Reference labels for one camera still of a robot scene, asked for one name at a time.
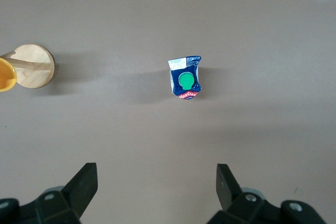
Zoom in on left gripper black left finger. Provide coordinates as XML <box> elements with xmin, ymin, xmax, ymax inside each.
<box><xmin>0</xmin><ymin>163</ymin><xmax>98</xmax><ymax>224</ymax></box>

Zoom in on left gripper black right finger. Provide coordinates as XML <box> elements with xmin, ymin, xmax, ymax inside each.
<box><xmin>207</xmin><ymin>164</ymin><xmax>326</xmax><ymax>224</ymax></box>

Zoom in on blue milk carton green cap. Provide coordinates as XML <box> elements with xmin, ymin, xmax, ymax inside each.
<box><xmin>167</xmin><ymin>55</ymin><xmax>202</xmax><ymax>102</ymax></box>

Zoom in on yellow cup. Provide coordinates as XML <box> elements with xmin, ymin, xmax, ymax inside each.
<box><xmin>0</xmin><ymin>57</ymin><xmax>18</xmax><ymax>92</ymax></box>

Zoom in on round wooden mug stand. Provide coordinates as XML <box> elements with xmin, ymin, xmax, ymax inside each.
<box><xmin>0</xmin><ymin>44</ymin><xmax>55</xmax><ymax>89</ymax></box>

